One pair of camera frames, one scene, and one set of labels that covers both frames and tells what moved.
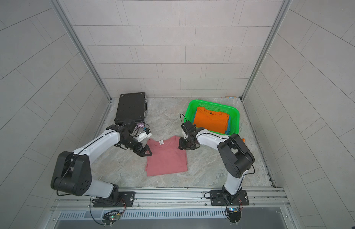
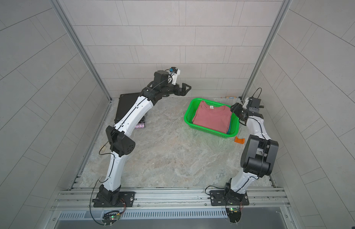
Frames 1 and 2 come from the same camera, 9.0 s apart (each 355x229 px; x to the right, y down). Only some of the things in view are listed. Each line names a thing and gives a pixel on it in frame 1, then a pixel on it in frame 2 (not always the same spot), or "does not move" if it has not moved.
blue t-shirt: (227, 131) does not move
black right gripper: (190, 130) to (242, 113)
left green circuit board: (110, 217) does not move
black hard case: (130, 106) does not move
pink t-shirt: (166, 158) to (216, 117)
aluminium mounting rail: (177, 199) does not move
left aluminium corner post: (81, 47) does not move
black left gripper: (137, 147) to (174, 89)
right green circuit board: (234, 214) does not move
